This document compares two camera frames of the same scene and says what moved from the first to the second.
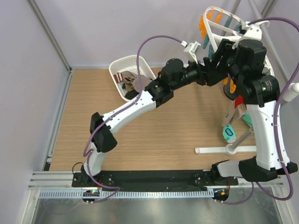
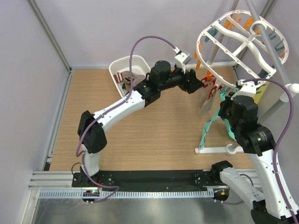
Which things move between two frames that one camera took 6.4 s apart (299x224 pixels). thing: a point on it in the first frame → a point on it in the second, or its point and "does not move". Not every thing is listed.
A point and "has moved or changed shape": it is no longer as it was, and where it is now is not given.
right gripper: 224,49 → 224,104
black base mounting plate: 159,178 does not move
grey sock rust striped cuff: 119,77 does not move
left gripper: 208,75 → 189,83
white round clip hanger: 249,31 has moved or changed shape
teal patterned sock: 229,133 → 222,95
